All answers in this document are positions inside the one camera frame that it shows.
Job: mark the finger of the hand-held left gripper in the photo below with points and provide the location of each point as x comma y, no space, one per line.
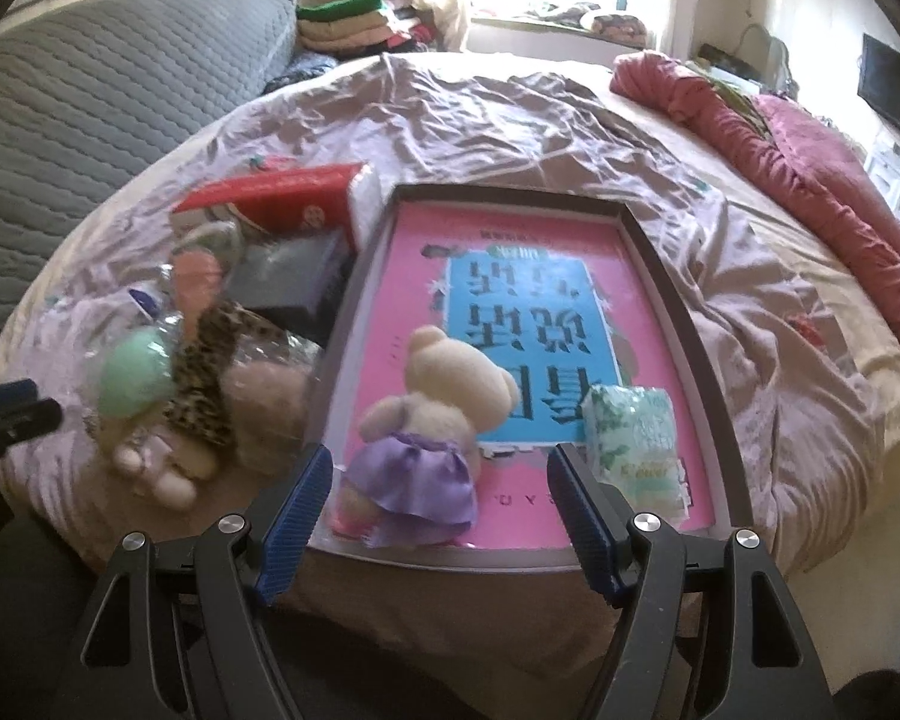
34,415
0,394

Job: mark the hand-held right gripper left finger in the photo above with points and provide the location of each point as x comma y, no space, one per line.
292,525

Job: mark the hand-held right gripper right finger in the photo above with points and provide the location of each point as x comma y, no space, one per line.
581,510

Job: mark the white green-leaf tissue pack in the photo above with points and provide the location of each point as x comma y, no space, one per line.
634,442

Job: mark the grey rectangular tray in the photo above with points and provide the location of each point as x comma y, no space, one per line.
495,559

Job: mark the mint green plush toy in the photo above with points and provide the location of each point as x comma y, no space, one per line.
131,375

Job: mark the clear plastic packet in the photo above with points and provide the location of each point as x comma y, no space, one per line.
166,334

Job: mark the white blue plastic packet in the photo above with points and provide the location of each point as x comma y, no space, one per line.
146,300

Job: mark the leopard print plush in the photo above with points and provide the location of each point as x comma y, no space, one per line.
210,367

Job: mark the teddy bear with purple dress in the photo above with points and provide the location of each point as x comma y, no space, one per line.
450,390

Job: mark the pink carrot plush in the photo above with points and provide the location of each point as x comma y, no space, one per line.
195,285

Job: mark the dark grey box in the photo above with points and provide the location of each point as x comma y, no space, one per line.
292,270

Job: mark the pink workbook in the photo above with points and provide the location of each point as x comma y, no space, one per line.
420,292

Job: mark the grey quilted headboard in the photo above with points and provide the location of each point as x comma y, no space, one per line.
82,90

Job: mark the red tissue box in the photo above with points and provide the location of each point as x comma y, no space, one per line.
285,195

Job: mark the mauve strawberry print bedsheet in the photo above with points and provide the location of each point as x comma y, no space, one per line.
495,120

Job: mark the pink quilt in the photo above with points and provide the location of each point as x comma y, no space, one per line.
795,157

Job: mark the dark blue patterned pillow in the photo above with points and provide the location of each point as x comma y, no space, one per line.
304,71

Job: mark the green cloth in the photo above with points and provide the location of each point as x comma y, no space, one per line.
727,94

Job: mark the pile of dark patterned clothes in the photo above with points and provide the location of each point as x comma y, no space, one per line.
592,21

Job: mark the stack of folded clothes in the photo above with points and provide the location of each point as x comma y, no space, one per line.
345,22

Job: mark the black flat television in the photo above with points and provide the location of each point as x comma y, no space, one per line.
892,86

